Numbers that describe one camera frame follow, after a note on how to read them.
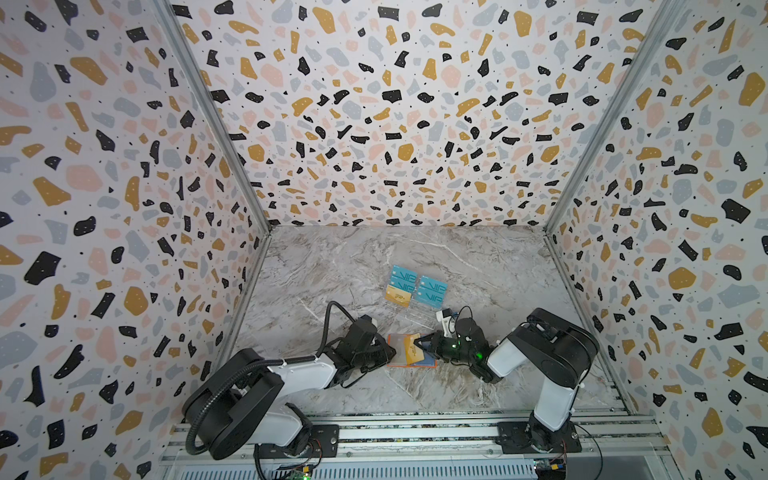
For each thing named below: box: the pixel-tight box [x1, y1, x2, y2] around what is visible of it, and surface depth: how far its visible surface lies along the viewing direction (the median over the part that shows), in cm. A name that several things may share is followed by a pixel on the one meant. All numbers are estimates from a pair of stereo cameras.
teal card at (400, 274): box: [390, 265, 418, 285], surface depth 98 cm
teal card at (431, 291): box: [416, 278, 448, 308], surface depth 96 cm
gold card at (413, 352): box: [404, 333, 425, 365], surface depth 89 cm
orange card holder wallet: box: [387, 333, 438, 368], surface depth 89 cm
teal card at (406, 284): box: [388, 276, 417, 295], surface depth 97 cm
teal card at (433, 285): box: [420, 275, 448, 296], surface depth 96 cm
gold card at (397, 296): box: [384, 284, 412, 307], surface depth 98 cm
